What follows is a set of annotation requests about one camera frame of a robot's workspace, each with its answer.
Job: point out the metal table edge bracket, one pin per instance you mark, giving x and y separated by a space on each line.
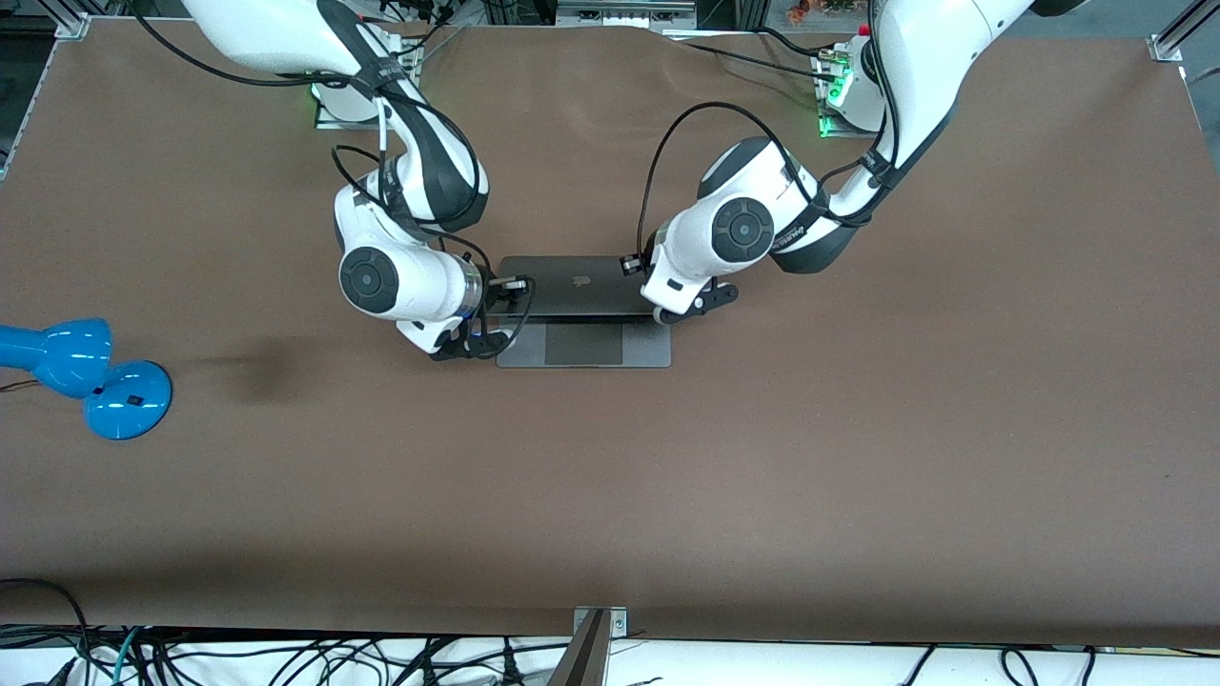
618 621

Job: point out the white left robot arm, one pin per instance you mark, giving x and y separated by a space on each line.
743 229

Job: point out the grey power unit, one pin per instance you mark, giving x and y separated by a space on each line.
624 11

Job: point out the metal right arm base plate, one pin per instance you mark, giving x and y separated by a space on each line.
329 119

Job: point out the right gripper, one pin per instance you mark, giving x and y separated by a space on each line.
498 293

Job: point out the blue desk lamp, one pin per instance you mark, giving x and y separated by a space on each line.
124 400

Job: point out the aluminium frame profile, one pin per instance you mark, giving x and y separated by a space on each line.
1182 33
67 17

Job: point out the dark camera post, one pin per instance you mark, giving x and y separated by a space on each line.
581 657

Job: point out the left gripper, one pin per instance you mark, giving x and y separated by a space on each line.
646 261

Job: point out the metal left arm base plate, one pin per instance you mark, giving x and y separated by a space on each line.
831 126

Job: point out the silver grey laptop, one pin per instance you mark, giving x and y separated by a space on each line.
581 286

